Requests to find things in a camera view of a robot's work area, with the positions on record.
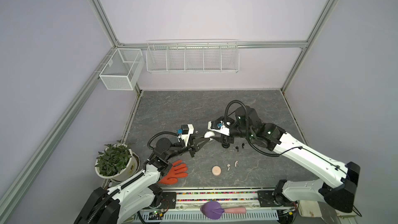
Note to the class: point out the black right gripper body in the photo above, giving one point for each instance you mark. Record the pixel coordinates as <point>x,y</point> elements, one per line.
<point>236,131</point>

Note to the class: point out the white mesh box basket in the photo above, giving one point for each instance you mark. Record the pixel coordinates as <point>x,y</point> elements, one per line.
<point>123,69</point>

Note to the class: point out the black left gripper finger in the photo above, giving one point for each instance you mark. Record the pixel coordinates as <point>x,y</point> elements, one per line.
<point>198,139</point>
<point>198,146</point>

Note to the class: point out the purple pink brush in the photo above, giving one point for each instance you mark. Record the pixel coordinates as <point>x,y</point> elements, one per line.
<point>214,210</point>

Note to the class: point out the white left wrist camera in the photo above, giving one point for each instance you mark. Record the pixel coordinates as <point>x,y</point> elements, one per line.
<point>184,134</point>

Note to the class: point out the pink round charging case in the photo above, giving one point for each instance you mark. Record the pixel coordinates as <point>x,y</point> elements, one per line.
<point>216,170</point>

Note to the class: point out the white earbud charging case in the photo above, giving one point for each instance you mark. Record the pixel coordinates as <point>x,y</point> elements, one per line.
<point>209,135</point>

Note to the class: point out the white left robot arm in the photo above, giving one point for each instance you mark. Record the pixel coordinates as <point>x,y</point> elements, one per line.
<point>119,203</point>

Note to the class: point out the potted green plant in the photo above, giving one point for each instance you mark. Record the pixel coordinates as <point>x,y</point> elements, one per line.
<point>117,162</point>

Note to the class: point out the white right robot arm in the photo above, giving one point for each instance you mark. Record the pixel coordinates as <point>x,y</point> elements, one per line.
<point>337,182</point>

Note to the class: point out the white vented rail base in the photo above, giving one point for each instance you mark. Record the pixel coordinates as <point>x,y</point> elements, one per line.
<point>179,217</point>

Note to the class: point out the black round charging case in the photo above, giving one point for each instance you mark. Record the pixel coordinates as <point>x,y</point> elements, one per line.
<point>225,145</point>

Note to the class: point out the white wire wall shelf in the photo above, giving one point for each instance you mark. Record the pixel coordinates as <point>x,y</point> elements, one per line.
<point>193,56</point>

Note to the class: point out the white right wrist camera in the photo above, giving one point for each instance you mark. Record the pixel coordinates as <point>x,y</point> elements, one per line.
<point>218,126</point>

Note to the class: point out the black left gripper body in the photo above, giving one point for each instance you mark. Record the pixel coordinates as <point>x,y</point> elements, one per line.
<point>183,150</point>

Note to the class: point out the red rubber glove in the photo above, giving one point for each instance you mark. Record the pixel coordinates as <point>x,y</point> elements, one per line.
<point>178,170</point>

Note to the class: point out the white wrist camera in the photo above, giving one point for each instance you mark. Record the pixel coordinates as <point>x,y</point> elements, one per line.
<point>184,134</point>
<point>218,126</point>

